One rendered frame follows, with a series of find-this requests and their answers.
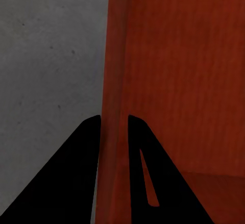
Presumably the storage box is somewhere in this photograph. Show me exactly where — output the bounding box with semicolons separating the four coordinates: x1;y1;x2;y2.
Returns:
95;0;245;224

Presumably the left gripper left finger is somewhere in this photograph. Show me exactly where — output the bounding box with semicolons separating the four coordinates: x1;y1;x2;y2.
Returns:
0;115;101;224

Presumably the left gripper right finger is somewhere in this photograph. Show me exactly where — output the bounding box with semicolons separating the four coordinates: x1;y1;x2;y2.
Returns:
128;115;214;224

